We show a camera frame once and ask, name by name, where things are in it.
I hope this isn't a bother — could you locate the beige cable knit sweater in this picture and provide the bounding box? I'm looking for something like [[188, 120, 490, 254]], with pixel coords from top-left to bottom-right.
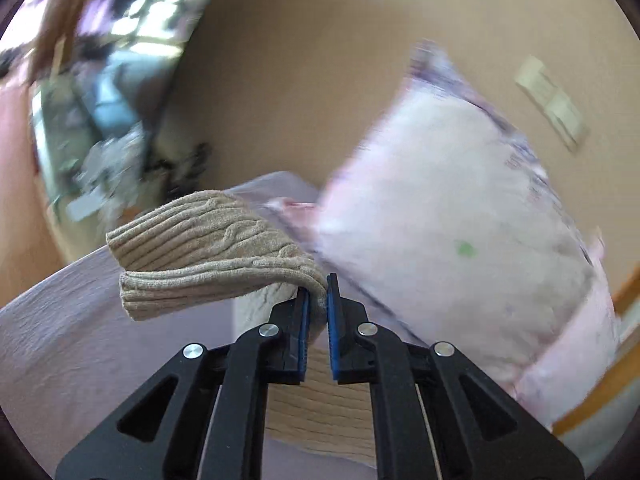
[[106, 191, 375, 467]]

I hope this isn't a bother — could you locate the pink star pattern pillow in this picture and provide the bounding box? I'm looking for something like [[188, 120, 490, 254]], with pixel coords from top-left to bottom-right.
[[268, 192, 617, 426]]

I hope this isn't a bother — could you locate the lilac bed sheet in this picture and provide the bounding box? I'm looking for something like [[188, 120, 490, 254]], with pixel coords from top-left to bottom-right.
[[0, 170, 432, 480]]

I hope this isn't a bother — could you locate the pale pink floral pillow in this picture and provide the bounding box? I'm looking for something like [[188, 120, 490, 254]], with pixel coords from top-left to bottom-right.
[[312, 42, 593, 386]]

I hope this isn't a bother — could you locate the cluttered window area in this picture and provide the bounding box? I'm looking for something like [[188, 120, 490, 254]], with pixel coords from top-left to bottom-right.
[[1, 0, 212, 235]]

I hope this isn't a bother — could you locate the wooden wall niche frame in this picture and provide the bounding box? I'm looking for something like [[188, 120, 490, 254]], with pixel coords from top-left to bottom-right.
[[549, 268, 640, 476]]

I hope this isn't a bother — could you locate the wall switch panel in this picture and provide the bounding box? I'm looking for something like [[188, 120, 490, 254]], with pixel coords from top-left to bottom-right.
[[514, 56, 588, 153]]

